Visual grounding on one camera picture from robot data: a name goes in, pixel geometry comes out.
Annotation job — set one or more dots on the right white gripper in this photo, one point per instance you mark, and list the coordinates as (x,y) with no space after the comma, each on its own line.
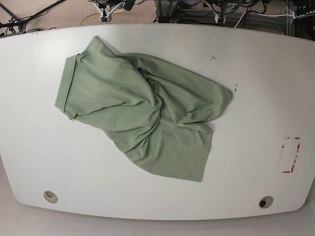
(106,10)

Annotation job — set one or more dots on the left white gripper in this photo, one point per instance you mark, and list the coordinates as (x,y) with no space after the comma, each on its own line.
(233,17)

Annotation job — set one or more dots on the green T-shirt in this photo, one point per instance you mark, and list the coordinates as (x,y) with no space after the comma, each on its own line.
(154,111)

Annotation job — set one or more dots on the white power strip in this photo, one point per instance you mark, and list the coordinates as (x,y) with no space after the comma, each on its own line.
(304,11)

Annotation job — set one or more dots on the black tripod stand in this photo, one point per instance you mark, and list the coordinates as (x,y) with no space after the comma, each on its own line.
(16,26)

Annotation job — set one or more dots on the red tape rectangle marking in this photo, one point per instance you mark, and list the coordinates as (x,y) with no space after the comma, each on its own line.
(289,153)

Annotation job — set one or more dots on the aluminium frame with cables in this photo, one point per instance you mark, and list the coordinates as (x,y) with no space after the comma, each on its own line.
(201,12)

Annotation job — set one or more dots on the left table cable grommet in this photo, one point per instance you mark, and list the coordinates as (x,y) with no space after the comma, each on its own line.
(50,197)

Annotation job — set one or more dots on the table cable grommet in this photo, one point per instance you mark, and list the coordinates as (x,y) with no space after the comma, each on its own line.
(265,202)
(50,197)

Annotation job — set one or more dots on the right table cable grommet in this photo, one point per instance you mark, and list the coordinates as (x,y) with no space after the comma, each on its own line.
(265,202)

